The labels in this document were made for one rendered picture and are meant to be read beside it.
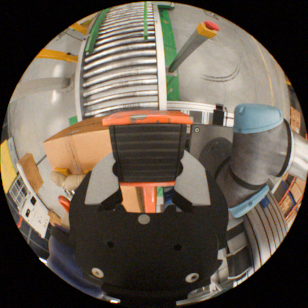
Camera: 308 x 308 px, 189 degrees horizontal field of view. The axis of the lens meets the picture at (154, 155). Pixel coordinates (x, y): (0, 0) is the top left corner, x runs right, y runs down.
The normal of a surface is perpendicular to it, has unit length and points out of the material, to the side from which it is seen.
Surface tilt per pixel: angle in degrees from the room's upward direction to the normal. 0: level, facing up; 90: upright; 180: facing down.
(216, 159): 72
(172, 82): 0
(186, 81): 0
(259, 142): 55
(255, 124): 65
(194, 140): 0
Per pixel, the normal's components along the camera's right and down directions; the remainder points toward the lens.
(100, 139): 0.04, 0.48
